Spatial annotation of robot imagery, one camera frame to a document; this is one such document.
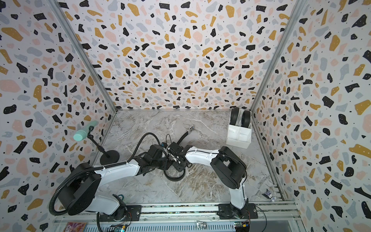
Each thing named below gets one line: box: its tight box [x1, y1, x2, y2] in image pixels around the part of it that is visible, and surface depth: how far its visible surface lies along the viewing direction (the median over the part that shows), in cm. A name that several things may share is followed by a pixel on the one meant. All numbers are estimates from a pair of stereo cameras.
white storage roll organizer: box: [226, 107, 252, 149], surface depth 107 cm
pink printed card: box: [63, 221, 87, 232], surface depth 70 cm
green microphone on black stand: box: [72, 120, 120, 165], surface depth 87 cm
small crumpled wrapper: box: [261, 188, 277, 203], surface depth 80 cm
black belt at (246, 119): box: [241, 110, 251, 129], surface depth 108 cm
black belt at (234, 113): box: [229, 107, 240, 126], surface depth 109 cm
